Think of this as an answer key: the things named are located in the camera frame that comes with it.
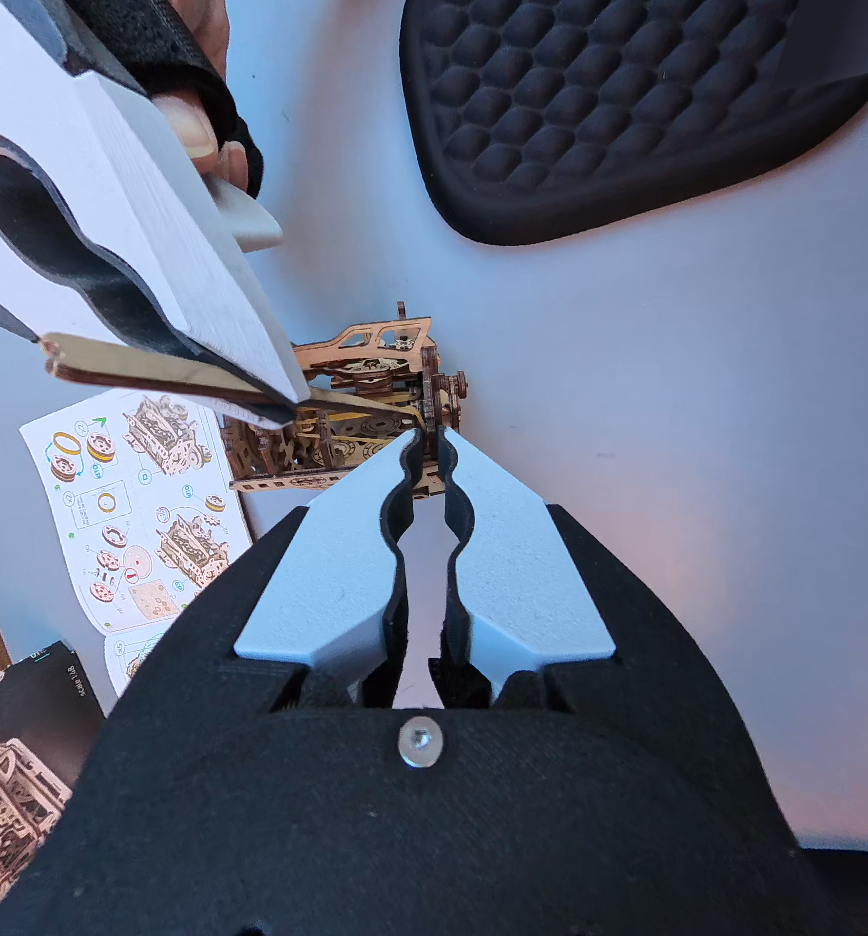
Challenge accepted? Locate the black honeycomb cushion pad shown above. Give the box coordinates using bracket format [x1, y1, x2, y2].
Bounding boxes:
[399, 0, 868, 246]

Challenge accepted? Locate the wooden mechanical model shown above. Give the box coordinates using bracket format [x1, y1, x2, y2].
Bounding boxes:
[220, 301, 470, 498]

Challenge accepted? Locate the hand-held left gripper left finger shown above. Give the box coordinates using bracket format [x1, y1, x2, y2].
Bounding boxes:
[235, 430, 424, 706]

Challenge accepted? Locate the thin wooden stick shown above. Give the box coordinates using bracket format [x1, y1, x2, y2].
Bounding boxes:
[41, 332, 424, 427]

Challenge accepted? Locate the illustrated instruction booklet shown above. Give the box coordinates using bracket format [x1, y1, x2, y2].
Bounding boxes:
[19, 388, 253, 699]

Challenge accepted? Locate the black model kit box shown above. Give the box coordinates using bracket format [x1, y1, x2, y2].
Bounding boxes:
[0, 642, 106, 933]

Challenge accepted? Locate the person's right hand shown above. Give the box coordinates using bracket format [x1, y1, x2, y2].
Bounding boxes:
[152, 0, 251, 195]

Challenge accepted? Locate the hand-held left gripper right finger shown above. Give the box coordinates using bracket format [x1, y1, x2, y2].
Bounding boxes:
[437, 428, 617, 706]

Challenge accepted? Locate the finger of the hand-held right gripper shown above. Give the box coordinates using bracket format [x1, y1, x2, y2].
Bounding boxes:
[0, 0, 310, 429]
[0, 183, 150, 345]

